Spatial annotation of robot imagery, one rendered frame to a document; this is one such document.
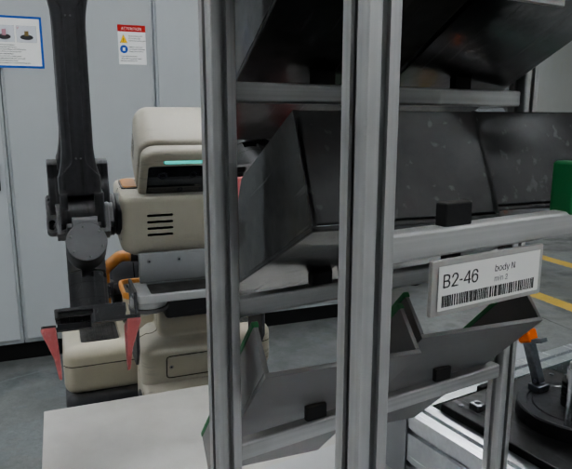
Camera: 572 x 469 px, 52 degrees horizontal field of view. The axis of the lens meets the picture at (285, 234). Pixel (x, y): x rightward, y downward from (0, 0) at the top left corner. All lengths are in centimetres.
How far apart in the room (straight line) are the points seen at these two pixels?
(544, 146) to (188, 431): 75
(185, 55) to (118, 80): 41
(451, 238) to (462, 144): 10
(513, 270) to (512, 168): 11
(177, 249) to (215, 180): 83
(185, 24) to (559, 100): 869
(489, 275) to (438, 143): 10
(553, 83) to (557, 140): 1083
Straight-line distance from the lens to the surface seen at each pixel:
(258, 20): 42
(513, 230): 35
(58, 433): 108
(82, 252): 88
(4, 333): 369
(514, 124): 47
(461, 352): 59
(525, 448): 82
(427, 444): 87
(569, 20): 53
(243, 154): 67
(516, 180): 45
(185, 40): 358
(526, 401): 89
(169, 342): 130
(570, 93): 1159
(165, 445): 100
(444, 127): 40
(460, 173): 39
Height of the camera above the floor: 137
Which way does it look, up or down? 11 degrees down
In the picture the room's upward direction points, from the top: straight up
